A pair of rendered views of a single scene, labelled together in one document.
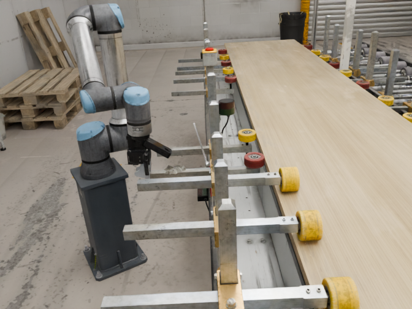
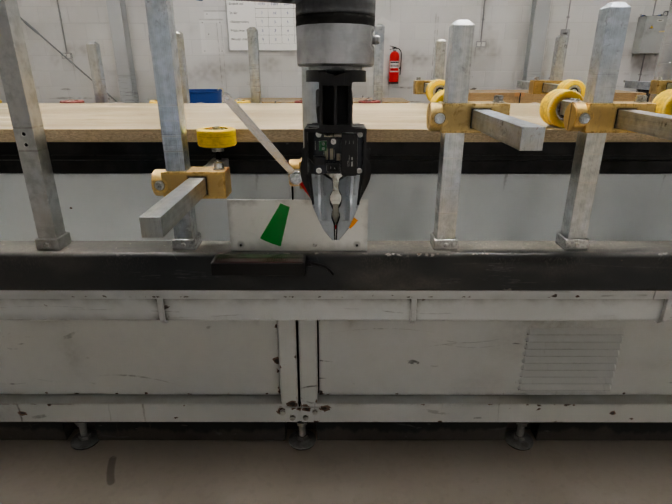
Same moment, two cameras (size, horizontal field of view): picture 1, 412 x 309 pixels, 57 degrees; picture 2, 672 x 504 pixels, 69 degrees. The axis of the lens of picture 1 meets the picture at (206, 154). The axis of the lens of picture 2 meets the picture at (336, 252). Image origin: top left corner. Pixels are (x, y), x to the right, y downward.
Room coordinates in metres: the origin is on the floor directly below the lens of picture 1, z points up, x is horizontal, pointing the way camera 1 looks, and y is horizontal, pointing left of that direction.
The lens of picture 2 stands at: (1.33, 0.86, 1.04)
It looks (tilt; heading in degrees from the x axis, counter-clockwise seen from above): 21 degrees down; 270
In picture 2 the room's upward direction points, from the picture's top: straight up
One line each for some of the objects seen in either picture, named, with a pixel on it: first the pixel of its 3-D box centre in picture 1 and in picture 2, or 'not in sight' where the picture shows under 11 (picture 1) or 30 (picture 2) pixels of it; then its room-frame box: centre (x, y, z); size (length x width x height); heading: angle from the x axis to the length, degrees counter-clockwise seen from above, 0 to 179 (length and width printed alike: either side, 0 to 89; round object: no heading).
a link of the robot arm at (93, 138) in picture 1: (94, 140); not in sight; (1.86, 0.59, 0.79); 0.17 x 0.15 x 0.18; 108
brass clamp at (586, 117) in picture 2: (222, 224); (607, 116); (0.85, -0.04, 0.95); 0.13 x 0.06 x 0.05; 0
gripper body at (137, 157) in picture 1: (139, 148); (335, 124); (1.33, 0.25, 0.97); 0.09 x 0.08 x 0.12; 89
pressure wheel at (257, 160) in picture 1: (254, 168); not in sight; (1.33, -0.19, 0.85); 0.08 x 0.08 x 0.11
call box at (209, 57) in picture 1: (209, 57); not in sight; (1.88, -0.04, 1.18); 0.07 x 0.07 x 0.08; 0
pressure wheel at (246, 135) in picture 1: (247, 142); (218, 154); (1.58, -0.19, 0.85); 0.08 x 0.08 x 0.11
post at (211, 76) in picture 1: (213, 124); (173, 123); (1.62, -0.04, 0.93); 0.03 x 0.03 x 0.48; 0
